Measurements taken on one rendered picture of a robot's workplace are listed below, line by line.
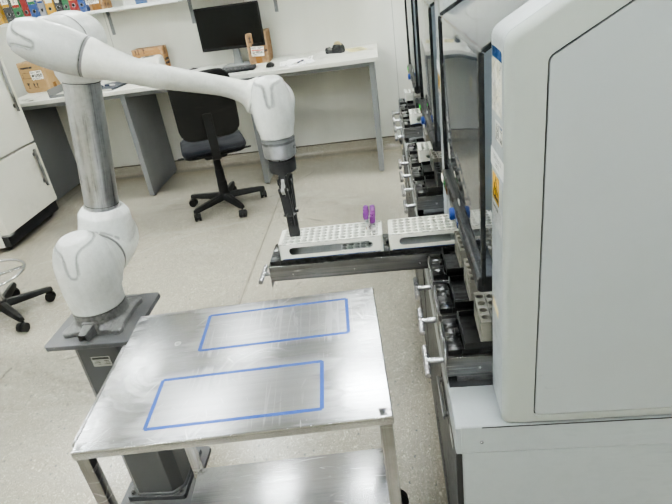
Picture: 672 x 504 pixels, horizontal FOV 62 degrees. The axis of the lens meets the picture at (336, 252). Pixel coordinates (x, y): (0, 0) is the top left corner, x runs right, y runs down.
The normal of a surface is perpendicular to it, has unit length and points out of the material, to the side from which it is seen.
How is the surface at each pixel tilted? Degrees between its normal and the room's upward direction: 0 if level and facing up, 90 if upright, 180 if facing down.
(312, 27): 90
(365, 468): 0
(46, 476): 0
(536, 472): 90
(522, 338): 90
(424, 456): 0
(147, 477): 90
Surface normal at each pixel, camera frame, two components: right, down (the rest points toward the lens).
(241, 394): -0.13, -0.88
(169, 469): 0.66, 0.27
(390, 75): -0.06, 0.47
